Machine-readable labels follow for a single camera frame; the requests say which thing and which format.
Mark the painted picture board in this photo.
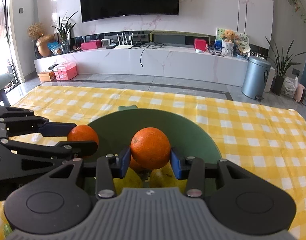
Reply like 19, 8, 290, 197
215, 27, 249, 51

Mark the brown teddy bear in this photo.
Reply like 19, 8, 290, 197
222, 29, 238, 43

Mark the yellow checked tablecloth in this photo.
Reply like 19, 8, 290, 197
0, 85, 306, 240

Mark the leafy plant in glass vase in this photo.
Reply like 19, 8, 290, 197
51, 11, 78, 54

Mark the potted long-leaf plant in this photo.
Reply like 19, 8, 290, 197
264, 36, 306, 96

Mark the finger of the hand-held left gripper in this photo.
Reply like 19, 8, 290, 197
0, 138, 98, 178
0, 104, 78, 140

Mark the green cushioned chair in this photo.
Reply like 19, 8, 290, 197
0, 73, 15, 105

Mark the pink flat box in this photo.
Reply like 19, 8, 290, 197
80, 40, 102, 50

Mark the orange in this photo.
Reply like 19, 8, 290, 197
130, 127, 171, 170
129, 155, 150, 172
67, 124, 99, 158

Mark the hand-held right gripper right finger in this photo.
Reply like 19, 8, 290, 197
170, 147, 252, 198

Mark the orange cardboard box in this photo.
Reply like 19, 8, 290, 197
38, 70, 55, 82

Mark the white marble media console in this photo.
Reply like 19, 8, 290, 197
33, 45, 276, 86

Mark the blue snack bag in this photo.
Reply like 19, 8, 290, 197
47, 41, 62, 55

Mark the bronze round vase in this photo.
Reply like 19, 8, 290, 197
36, 34, 55, 57

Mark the black cable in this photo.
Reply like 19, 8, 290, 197
140, 42, 166, 68

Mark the white box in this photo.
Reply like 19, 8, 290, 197
264, 67, 276, 93

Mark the printed cap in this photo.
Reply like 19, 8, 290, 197
236, 39, 251, 54

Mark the white router with antennas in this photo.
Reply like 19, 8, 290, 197
114, 32, 133, 49

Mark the dried flower bunch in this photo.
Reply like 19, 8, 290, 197
27, 22, 46, 40

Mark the black wall television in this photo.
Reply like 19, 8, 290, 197
80, 0, 180, 23

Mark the green colander bowl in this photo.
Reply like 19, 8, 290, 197
83, 105, 222, 198

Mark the silver pedal trash can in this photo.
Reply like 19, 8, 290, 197
241, 56, 272, 102

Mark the small pink storage box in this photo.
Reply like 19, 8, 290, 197
53, 65, 64, 80

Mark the red box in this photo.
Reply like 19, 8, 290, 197
194, 38, 207, 50

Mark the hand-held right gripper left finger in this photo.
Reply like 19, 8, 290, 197
50, 147, 131, 199

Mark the white plastic bag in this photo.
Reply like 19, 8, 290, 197
281, 76, 299, 98

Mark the large pink storage box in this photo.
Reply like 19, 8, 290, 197
58, 61, 78, 80

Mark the pink small heater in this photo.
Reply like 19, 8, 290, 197
293, 83, 306, 102

